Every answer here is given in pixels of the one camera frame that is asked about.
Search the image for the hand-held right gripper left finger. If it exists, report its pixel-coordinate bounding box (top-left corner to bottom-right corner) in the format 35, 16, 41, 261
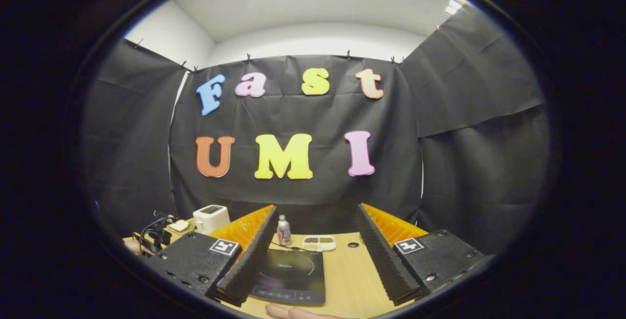
146, 205, 278, 308

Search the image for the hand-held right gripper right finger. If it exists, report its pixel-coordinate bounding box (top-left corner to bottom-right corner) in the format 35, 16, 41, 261
356, 203, 490, 306

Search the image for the black induction cooktop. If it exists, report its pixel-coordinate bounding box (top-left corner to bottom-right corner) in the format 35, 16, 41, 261
251, 248, 326, 306

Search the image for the silver drink bottle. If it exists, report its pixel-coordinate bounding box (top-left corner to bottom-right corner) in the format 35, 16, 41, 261
277, 214, 292, 247

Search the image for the white toaster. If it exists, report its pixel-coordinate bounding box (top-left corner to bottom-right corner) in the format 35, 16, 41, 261
193, 205, 231, 235

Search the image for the white divided plate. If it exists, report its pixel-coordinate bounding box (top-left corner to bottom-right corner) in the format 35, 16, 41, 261
302, 235, 337, 252

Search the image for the black backdrop cloth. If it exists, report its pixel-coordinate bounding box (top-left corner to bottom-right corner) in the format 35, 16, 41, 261
81, 3, 551, 256

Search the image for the black power cable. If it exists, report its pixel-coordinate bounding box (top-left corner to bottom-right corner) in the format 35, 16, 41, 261
270, 241, 314, 252

